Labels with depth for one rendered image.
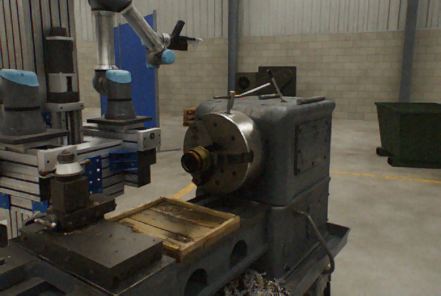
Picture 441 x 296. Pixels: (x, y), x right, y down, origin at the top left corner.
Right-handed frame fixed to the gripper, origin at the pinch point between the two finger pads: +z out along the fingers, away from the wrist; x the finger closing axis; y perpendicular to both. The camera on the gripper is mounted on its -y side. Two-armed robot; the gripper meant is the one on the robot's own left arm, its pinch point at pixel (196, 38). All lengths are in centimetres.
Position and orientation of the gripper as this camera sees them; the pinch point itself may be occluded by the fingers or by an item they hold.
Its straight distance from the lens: 229.8
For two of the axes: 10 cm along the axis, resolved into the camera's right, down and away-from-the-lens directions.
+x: 6.2, 2.6, -7.4
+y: -0.9, 9.6, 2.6
